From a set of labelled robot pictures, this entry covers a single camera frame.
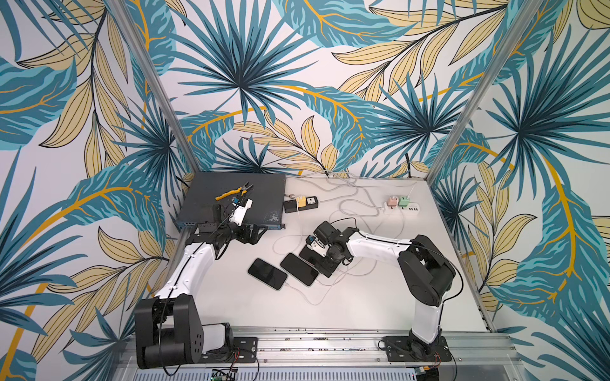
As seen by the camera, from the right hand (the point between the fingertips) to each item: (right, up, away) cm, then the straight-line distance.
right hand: (317, 271), depth 90 cm
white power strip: (+43, +23, +16) cm, 52 cm away
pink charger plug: (+33, +26, +13) cm, 44 cm away
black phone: (-7, +1, 0) cm, 7 cm away
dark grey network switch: (-24, +30, +23) cm, 45 cm away
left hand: (-22, +18, -6) cm, 29 cm away
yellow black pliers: (-33, +32, +16) cm, 49 cm away
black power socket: (-10, +24, +16) cm, 31 cm away
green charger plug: (+38, +26, +14) cm, 49 cm away
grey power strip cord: (+16, +29, +24) cm, 41 cm away
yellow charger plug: (-6, +26, +13) cm, 30 cm away
